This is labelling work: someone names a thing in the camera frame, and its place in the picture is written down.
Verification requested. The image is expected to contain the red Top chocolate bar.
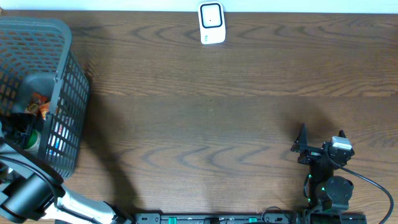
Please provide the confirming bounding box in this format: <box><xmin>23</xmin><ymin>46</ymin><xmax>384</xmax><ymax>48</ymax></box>
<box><xmin>24</xmin><ymin>92</ymin><xmax>50</xmax><ymax>120</ymax></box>

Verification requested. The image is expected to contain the green lid jar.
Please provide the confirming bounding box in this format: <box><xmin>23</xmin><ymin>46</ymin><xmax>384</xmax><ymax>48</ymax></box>
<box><xmin>25</xmin><ymin>129</ymin><xmax>41</xmax><ymax>154</ymax></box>

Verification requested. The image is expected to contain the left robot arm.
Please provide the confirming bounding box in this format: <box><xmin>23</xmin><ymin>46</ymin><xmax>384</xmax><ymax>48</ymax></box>
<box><xmin>1</xmin><ymin>134</ymin><xmax>136</xmax><ymax>223</ymax></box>

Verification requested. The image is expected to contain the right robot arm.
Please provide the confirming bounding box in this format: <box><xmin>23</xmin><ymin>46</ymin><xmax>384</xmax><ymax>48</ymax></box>
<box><xmin>290</xmin><ymin>124</ymin><xmax>354</xmax><ymax>214</ymax></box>

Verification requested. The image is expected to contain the white barcode scanner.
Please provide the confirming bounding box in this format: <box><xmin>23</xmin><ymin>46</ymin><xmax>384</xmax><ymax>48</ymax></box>
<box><xmin>198</xmin><ymin>1</ymin><xmax>226</xmax><ymax>45</ymax></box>

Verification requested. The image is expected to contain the grey plastic basket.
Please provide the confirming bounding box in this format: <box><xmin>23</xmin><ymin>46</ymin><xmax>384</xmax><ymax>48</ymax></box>
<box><xmin>1</xmin><ymin>16</ymin><xmax>90</xmax><ymax>179</ymax></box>

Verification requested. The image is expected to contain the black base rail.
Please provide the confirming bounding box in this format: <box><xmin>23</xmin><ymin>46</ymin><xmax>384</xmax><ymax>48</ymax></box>
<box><xmin>134</xmin><ymin>210</ymin><xmax>367</xmax><ymax>224</ymax></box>

